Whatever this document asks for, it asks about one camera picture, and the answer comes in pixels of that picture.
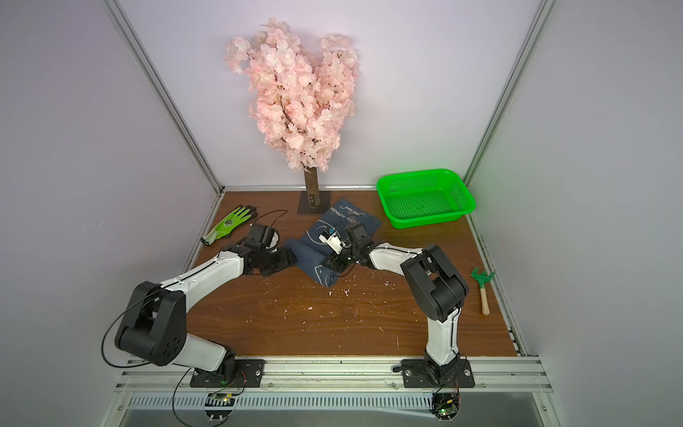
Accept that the green toy rake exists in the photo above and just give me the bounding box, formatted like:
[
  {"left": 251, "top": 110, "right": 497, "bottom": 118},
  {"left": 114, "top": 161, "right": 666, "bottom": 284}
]
[{"left": 471, "top": 268, "right": 496, "bottom": 316}]

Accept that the green plastic basket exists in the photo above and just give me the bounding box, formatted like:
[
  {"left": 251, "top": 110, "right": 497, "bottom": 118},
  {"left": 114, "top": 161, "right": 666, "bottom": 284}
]
[{"left": 376, "top": 169, "right": 477, "bottom": 230}]

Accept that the green black work glove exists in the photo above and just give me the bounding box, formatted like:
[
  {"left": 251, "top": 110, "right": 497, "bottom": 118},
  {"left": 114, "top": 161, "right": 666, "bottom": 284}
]
[{"left": 200, "top": 205, "right": 256, "bottom": 247}]

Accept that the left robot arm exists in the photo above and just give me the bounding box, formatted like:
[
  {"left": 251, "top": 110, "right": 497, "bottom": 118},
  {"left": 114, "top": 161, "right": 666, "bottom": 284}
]
[{"left": 114, "top": 224, "right": 296, "bottom": 373}]

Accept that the blue fish-print pillowcase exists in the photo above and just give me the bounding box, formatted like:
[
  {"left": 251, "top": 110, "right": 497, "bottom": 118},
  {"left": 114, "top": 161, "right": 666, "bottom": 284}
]
[{"left": 284, "top": 199, "right": 382, "bottom": 288}]

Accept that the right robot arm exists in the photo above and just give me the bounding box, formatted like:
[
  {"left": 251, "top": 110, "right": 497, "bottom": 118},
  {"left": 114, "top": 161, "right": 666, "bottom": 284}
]
[{"left": 318, "top": 222, "right": 469, "bottom": 385}]

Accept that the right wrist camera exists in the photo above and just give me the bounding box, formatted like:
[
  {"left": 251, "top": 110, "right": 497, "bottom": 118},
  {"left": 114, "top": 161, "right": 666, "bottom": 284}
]
[{"left": 318, "top": 229, "right": 344, "bottom": 254}]

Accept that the left controller board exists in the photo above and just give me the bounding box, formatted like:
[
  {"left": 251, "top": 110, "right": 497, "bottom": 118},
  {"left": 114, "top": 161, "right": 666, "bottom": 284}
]
[{"left": 204, "top": 393, "right": 237, "bottom": 425}]

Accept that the pink cherry blossom tree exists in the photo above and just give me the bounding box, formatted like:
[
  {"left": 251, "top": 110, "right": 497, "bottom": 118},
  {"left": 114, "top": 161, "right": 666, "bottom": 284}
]
[{"left": 226, "top": 18, "right": 359, "bottom": 212}]

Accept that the right controller board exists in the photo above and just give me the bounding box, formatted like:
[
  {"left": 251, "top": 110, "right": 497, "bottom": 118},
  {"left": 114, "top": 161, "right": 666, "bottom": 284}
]
[{"left": 430, "top": 393, "right": 461, "bottom": 422}]

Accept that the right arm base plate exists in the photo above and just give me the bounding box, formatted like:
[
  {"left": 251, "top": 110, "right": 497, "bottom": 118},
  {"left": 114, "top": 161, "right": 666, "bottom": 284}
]
[{"left": 392, "top": 358, "right": 476, "bottom": 389}]

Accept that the aluminium front rail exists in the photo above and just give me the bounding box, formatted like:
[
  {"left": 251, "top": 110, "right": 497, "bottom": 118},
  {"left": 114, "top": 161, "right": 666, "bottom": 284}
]
[{"left": 116, "top": 357, "right": 551, "bottom": 393}]

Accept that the controller board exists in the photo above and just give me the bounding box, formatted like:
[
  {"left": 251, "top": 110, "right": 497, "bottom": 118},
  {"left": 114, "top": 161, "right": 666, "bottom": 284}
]
[
  {"left": 430, "top": 393, "right": 461, "bottom": 422},
  {"left": 204, "top": 393, "right": 237, "bottom": 425}
]

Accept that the aluminium frame corner post left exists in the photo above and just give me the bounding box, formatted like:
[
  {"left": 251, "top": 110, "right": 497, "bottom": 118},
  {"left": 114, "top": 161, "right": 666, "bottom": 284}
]
[{"left": 102, "top": 0, "right": 225, "bottom": 196}]

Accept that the aluminium frame corner post right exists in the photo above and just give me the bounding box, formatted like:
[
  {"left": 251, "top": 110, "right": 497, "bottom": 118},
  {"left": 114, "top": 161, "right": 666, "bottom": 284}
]
[{"left": 464, "top": 0, "right": 557, "bottom": 185}]

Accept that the aluminium frame corner post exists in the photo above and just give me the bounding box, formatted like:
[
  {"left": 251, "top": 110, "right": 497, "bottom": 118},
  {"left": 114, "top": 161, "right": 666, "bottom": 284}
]
[
  {"left": 464, "top": 0, "right": 557, "bottom": 185},
  {"left": 102, "top": 0, "right": 225, "bottom": 196}
]

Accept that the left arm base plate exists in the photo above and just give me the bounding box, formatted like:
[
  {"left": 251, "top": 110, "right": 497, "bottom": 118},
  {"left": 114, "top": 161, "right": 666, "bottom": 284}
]
[{"left": 190, "top": 359, "right": 266, "bottom": 389}]

